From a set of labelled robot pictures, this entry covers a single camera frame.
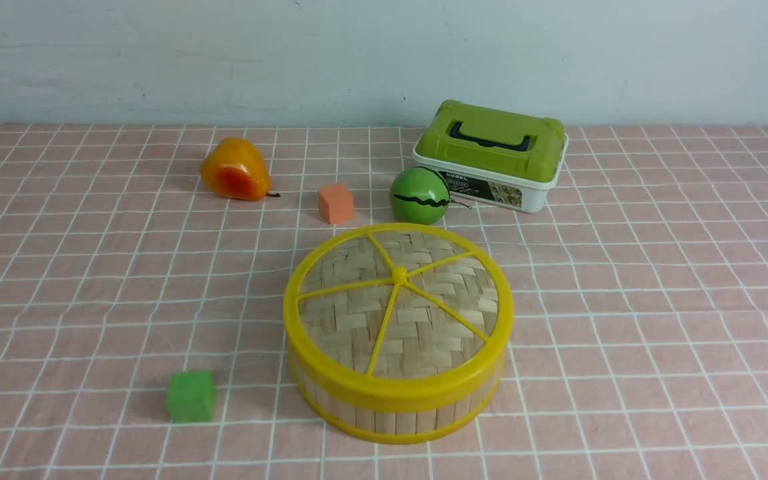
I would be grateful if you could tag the yellow woven steamer lid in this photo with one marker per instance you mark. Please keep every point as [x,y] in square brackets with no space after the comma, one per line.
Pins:
[398,317]

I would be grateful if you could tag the green lidded white storage box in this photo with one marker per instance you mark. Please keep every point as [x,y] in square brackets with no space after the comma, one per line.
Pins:
[498,157]

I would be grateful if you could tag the green foam cube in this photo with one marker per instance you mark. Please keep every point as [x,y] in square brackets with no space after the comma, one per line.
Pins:
[191,396]

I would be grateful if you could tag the green toy watermelon ball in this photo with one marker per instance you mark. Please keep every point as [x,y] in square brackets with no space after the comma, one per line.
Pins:
[419,195]

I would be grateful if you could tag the orange yellow toy pear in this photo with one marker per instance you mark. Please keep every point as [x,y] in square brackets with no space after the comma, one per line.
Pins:
[236,169]

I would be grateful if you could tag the orange foam cube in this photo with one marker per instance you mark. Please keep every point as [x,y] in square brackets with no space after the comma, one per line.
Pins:
[336,204]

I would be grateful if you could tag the yellow bamboo steamer basket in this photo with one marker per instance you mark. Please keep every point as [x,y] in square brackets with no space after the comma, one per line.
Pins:
[415,425]

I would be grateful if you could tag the pink checkered tablecloth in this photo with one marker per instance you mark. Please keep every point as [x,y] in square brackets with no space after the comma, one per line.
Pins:
[640,343]

